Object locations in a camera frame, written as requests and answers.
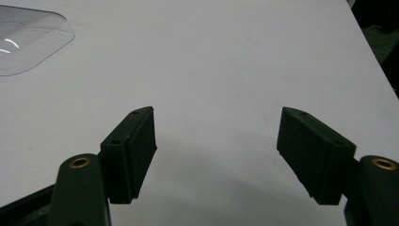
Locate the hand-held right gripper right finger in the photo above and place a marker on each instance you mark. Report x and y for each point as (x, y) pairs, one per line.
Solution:
(316, 153)

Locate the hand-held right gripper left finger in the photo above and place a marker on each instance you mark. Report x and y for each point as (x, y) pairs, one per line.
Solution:
(127, 157)

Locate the clear plastic container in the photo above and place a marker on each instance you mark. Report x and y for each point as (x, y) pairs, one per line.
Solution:
(29, 40)

